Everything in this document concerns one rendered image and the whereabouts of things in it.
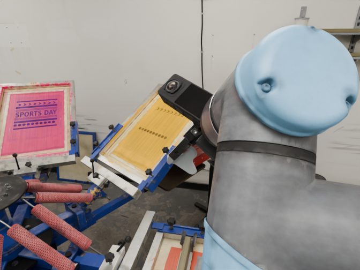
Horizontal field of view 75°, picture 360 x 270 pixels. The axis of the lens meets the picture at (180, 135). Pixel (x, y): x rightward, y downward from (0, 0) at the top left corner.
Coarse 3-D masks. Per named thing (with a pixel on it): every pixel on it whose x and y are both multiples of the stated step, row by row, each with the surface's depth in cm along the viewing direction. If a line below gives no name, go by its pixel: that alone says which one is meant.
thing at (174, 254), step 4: (172, 248) 117; (176, 248) 117; (180, 248) 117; (172, 252) 115; (176, 252) 115; (180, 252) 115; (196, 252) 115; (200, 252) 115; (168, 256) 113; (172, 256) 113; (176, 256) 113; (192, 256) 113; (196, 256) 113; (200, 256) 113; (168, 260) 111; (172, 260) 111; (176, 260) 111; (192, 260) 111; (196, 260) 111; (168, 264) 109; (172, 264) 109; (176, 264) 109; (192, 264) 109; (164, 268) 107; (168, 268) 107; (172, 268) 107; (176, 268) 107; (192, 268) 107
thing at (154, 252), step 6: (156, 234) 121; (162, 234) 121; (168, 234) 122; (174, 234) 121; (156, 240) 117; (162, 240) 121; (180, 240) 122; (198, 240) 119; (156, 246) 114; (150, 252) 111; (156, 252) 111; (150, 258) 108; (156, 258) 111; (144, 264) 105; (150, 264) 105
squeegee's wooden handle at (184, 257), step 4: (184, 240) 109; (188, 240) 109; (184, 244) 106; (188, 244) 106; (184, 248) 105; (188, 248) 105; (184, 252) 102; (188, 252) 104; (184, 256) 101; (188, 256) 105; (180, 260) 99; (184, 260) 99; (188, 260) 106; (180, 264) 97; (184, 264) 97; (180, 268) 95; (184, 268) 96
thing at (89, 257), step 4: (88, 252) 105; (84, 256) 103; (88, 256) 103; (92, 256) 103; (96, 256) 103; (100, 256) 103; (84, 260) 101; (88, 260) 101; (92, 260) 101; (96, 260) 101; (100, 260) 101; (80, 264) 100; (84, 264) 99; (88, 264) 99; (92, 264) 99; (96, 264) 99; (100, 264) 99; (120, 264) 100; (80, 268) 101; (84, 268) 100; (88, 268) 100; (92, 268) 99; (96, 268) 98
